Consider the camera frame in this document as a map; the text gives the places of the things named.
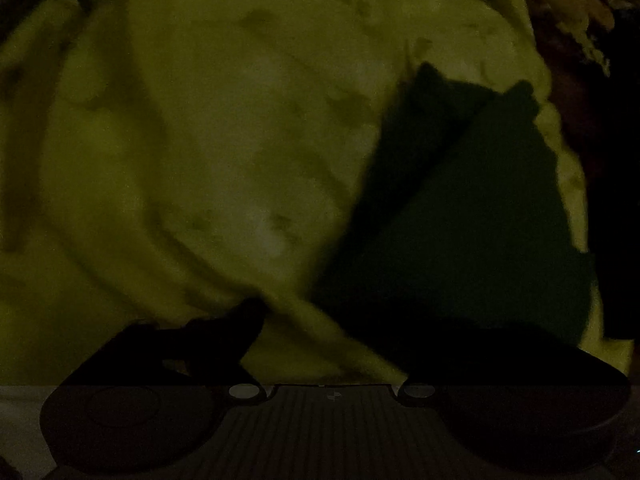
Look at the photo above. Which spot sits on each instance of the black cloth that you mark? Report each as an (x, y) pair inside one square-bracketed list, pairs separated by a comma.
[(617, 210)]

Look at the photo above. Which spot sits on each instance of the yellow-green patterned blanket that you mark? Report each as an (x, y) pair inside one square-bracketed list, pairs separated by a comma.
[(200, 160)]

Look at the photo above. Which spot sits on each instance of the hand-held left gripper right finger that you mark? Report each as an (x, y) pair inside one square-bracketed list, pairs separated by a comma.
[(500, 360)]

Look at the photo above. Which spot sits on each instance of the floral patterned cloth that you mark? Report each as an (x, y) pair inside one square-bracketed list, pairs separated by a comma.
[(570, 5)]

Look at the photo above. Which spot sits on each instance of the dark green small garment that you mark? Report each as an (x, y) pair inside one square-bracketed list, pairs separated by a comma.
[(465, 220)]

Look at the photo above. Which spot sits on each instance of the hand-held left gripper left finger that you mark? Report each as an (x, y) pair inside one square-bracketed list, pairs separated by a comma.
[(245, 317)]

